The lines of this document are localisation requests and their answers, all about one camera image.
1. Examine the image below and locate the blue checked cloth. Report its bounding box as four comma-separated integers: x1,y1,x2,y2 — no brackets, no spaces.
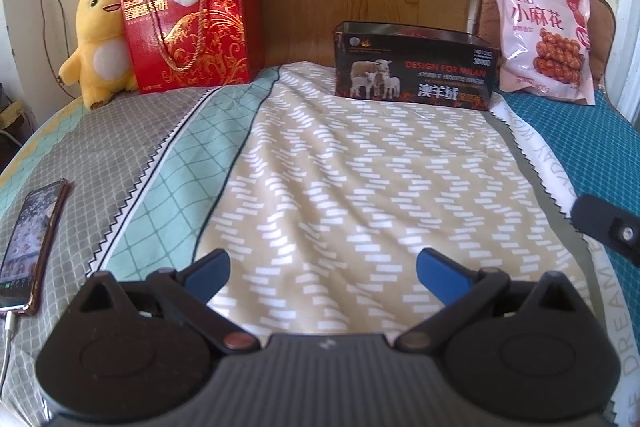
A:
495,90,639,343

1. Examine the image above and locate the patterned patchwork bed sheet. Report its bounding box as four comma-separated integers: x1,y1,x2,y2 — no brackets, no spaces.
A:
1,62,639,426

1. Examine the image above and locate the smartphone with red case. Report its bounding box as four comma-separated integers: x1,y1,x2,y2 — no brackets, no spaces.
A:
1,179,70,314

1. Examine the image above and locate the brown seat cushion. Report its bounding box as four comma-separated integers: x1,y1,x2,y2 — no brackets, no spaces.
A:
473,0,616,90

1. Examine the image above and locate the pink fried dough snack bag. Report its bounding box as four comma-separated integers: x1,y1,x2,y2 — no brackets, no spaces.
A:
496,0,594,105

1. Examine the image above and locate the black open cardboard box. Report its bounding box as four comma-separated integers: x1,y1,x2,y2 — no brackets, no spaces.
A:
334,20,499,110

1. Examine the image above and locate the yellow duck plush toy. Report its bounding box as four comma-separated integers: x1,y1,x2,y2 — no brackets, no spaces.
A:
58,0,138,110

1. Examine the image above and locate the red gift box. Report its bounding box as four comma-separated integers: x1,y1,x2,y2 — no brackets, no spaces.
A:
120,0,265,93

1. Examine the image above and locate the white phone charging cable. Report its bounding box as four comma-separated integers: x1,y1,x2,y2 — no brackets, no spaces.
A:
0,310,19,396

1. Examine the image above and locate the dark wall cable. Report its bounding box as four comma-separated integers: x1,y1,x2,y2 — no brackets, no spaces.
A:
22,0,82,101

